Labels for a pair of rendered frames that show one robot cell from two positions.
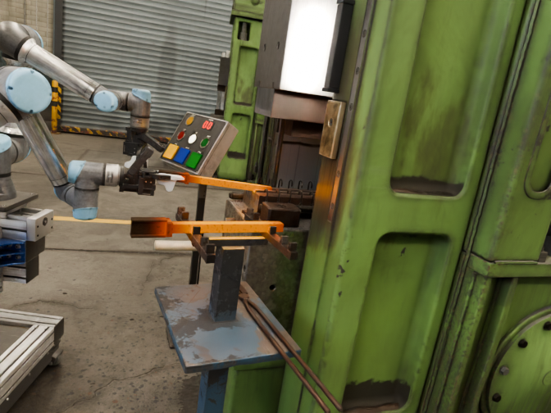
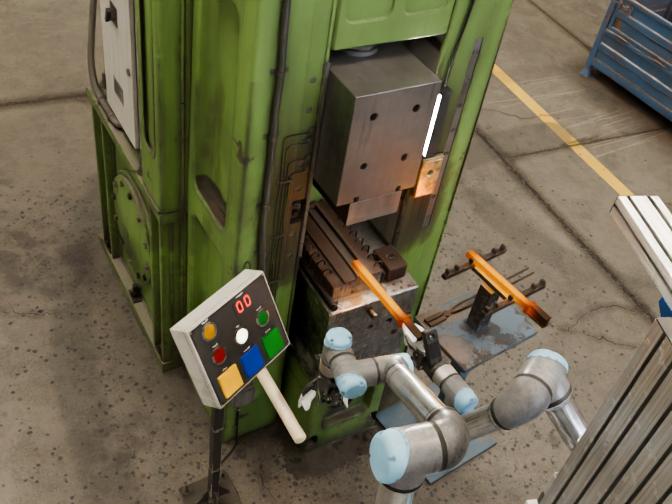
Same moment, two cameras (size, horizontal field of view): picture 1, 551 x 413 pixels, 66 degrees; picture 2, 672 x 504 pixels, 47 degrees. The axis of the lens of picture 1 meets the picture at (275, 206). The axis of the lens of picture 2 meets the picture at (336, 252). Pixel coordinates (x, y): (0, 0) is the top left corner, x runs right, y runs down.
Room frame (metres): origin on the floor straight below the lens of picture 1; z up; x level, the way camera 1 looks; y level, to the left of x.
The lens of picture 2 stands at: (2.20, 1.96, 2.91)
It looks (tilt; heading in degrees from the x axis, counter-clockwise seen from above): 43 degrees down; 254
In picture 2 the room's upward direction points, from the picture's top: 11 degrees clockwise
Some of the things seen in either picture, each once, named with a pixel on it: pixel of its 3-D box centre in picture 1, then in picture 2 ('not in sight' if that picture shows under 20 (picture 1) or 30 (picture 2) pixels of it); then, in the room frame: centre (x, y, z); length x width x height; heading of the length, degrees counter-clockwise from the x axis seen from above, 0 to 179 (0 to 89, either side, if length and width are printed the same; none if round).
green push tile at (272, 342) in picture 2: (194, 161); (271, 342); (1.92, 0.39, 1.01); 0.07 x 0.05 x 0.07; 46
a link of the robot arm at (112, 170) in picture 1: (112, 175); (445, 375); (1.38, 0.55, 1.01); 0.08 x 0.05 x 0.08; 21
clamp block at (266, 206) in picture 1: (280, 214); (389, 262); (1.44, -0.02, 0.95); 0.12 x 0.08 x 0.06; 111
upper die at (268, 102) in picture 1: (316, 108); (342, 170); (1.66, -0.10, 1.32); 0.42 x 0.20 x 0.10; 111
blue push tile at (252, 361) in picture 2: (182, 156); (251, 361); (1.99, 0.47, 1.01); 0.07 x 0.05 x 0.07; 46
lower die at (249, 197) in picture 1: (301, 200); (328, 246); (1.66, -0.10, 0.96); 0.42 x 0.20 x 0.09; 111
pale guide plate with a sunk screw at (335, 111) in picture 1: (332, 129); (427, 175); (1.34, -0.14, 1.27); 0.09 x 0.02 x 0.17; 21
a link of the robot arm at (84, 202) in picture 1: (84, 201); not in sight; (1.36, 0.64, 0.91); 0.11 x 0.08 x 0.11; 49
